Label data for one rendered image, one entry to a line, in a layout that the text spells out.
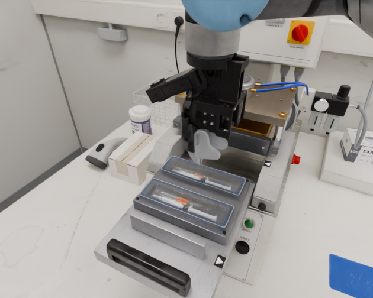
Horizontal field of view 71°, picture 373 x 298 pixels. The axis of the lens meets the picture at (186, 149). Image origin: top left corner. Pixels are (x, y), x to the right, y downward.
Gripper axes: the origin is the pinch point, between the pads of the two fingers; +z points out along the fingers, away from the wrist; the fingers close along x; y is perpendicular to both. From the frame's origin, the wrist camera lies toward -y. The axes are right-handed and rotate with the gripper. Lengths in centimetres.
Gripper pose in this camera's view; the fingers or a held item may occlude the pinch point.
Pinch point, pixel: (196, 157)
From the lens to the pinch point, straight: 50.0
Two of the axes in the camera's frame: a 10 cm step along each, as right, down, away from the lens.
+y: 8.9, 2.7, -3.7
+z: 0.1, 8.0, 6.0
